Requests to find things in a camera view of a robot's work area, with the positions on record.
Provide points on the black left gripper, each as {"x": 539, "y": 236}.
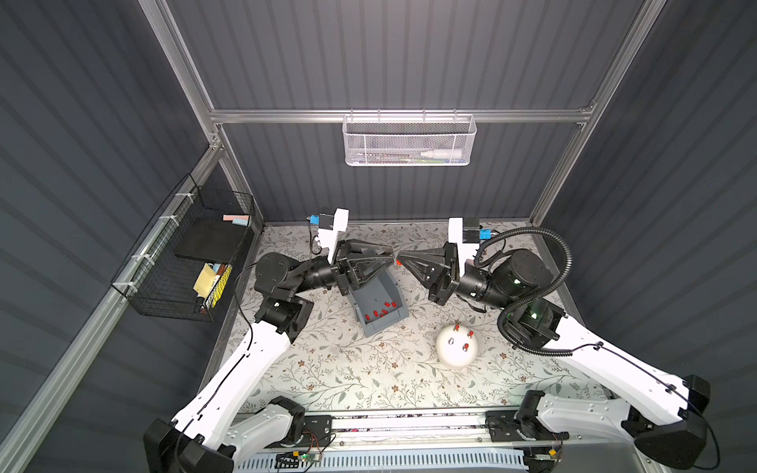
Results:
{"x": 345, "y": 269}

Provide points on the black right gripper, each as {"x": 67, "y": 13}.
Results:
{"x": 447, "y": 272}

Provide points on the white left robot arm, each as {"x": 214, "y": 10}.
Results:
{"x": 280, "y": 319}

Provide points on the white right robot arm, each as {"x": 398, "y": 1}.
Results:
{"x": 662, "y": 415}

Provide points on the white dome with screws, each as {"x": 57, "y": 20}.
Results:
{"x": 453, "y": 356}

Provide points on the grey plastic parts bin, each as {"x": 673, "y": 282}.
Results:
{"x": 379, "y": 305}

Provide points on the white marker in basket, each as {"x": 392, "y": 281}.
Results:
{"x": 443, "y": 155}

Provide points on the pink eraser block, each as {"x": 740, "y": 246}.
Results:
{"x": 238, "y": 220}

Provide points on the black notebook in basket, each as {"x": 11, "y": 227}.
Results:
{"x": 210, "y": 240}

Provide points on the yellow sticky note pad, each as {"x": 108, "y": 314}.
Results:
{"x": 206, "y": 280}

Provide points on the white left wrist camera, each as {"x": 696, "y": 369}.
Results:
{"x": 329, "y": 229}

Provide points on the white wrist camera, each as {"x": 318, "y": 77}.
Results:
{"x": 329, "y": 229}
{"x": 466, "y": 234}

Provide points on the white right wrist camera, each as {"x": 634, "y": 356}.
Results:
{"x": 466, "y": 234}

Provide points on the white wire mesh basket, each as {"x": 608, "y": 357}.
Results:
{"x": 396, "y": 140}

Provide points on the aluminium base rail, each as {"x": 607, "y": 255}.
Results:
{"x": 414, "y": 423}

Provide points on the black wire wall basket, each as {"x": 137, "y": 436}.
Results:
{"x": 185, "y": 259}

